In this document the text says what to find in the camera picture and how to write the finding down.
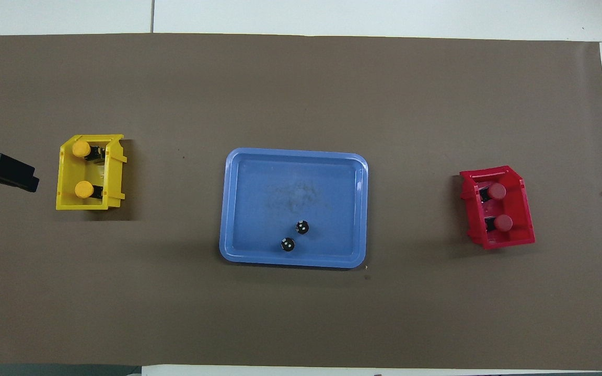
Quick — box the red plastic storage bin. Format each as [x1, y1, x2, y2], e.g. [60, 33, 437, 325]
[459, 166, 536, 250]

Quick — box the brown paper table mat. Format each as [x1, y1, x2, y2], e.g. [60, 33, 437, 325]
[0, 33, 602, 371]

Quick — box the blue plastic tray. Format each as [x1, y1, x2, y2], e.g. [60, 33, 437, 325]
[219, 148, 369, 269]

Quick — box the yellow push button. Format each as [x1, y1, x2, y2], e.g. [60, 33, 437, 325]
[74, 181, 104, 200]
[72, 141, 106, 162]

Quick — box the red push button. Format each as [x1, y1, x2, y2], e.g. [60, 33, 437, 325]
[479, 183, 507, 203]
[484, 215, 514, 233]

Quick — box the yellow plastic storage bin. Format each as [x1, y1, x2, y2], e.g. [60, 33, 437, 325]
[55, 134, 127, 210]

